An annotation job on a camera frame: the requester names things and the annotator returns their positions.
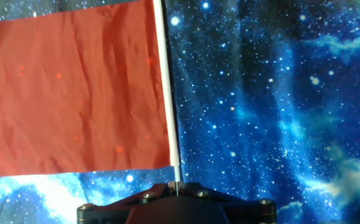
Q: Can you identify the galaxy and meadow printed cloth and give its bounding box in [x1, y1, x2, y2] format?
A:
[0, 0, 360, 224]

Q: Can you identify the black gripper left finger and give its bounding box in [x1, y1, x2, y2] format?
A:
[76, 182, 178, 224]

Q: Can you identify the red flag with white pole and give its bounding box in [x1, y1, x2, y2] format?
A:
[0, 0, 182, 197]

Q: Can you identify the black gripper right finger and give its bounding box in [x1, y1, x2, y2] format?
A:
[177, 182, 277, 224]

